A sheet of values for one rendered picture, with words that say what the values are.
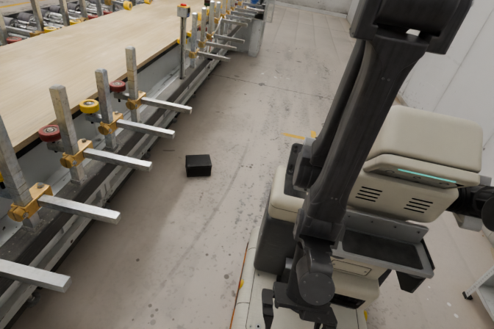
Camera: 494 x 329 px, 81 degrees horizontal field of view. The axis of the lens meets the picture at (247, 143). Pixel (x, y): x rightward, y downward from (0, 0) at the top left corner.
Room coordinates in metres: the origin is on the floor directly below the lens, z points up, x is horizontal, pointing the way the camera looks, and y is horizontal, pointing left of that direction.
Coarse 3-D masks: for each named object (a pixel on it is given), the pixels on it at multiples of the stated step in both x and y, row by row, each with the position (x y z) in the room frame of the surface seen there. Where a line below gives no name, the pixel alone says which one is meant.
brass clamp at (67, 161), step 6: (78, 144) 0.91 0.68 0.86; (84, 144) 0.92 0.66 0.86; (90, 144) 0.93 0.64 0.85; (84, 150) 0.89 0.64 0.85; (66, 156) 0.83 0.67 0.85; (72, 156) 0.83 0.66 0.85; (78, 156) 0.85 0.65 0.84; (60, 162) 0.81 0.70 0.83; (66, 162) 0.81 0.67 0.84; (72, 162) 0.82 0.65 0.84; (78, 162) 0.84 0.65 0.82
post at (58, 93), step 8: (56, 88) 0.84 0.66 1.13; (64, 88) 0.87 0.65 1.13; (56, 96) 0.84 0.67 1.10; (64, 96) 0.86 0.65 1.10; (56, 104) 0.84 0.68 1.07; (64, 104) 0.85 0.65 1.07; (56, 112) 0.84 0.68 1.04; (64, 112) 0.84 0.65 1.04; (64, 120) 0.84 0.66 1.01; (72, 120) 0.87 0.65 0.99; (64, 128) 0.84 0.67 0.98; (72, 128) 0.86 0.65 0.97; (64, 136) 0.84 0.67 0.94; (72, 136) 0.85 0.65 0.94; (64, 144) 0.84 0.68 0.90; (72, 144) 0.85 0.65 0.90; (72, 152) 0.84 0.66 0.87; (72, 168) 0.84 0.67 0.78; (80, 168) 0.86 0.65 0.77; (72, 176) 0.84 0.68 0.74; (80, 176) 0.85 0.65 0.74
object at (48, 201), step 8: (0, 192) 0.64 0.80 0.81; (8, 192) 0.64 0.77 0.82; (40, 200) 0.63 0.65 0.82; (48, 200) 0.64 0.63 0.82; (56, 200) 0.64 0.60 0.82; (64, 200) 0.65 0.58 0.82; (56, 208) 0.63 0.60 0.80; (64, 208) 0.63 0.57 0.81; (72, 208) 0.62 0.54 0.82; (80, 208) 0.63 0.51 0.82; (88, 208) 0.64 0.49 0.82; (96, 208) 0.64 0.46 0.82; (88, 216) 0.62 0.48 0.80; (96, 216) 0.62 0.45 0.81; (104, 216) 0.62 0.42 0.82; (112, 216) 0.62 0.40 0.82; (120, 216) 0.64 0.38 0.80
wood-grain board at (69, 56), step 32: (160, 0) 3.81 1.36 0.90; (192, 0) 4.19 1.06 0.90; (64, 32) 2.06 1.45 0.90; (96, 32) 2.19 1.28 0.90; (128, 32) 2.33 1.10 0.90; (160, 32) 2.48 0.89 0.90; (0, 64) 1.39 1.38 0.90; (32, 64) 1.46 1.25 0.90; (64, 64) 1.53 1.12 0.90; (96, 64) 1.61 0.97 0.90; (0, 96) 1.08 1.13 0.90; (32, 96) 1.13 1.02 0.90; (96, 96) 1.28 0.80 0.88; (32, 128) 0.90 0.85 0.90
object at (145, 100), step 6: (114, 96) 1.39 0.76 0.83; (120, 96) 1.39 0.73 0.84; (126, 96) 1.39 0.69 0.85; (144, 102) 1.38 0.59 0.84; (150, 102) 1.38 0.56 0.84; (156, 102) 1.37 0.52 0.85; (162, 102) 1.38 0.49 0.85; (168, 102) 1.40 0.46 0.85; (162, 108) 1.37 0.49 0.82; (168, 108) 1.37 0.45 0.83; (174, 108) 1.37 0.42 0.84; (180, 108) 1.37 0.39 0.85; (186, 108) 1.37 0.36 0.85
